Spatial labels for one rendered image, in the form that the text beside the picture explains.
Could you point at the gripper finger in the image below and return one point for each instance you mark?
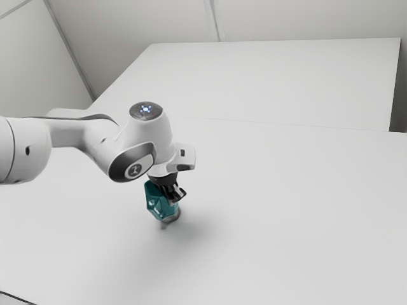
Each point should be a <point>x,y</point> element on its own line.
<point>165,224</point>

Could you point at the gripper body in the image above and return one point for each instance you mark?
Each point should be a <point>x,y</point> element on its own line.
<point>168,188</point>

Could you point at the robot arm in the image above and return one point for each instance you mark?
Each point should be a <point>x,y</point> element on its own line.
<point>95,139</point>

